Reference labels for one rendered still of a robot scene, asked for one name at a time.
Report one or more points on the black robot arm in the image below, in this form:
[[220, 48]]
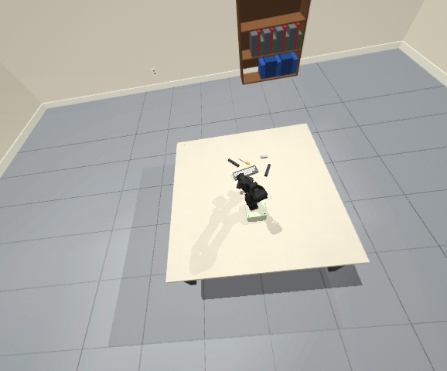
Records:
[[252, 197]]

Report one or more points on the white keyboard with letter keys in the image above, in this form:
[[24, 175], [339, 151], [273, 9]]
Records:
[[247, 171]]

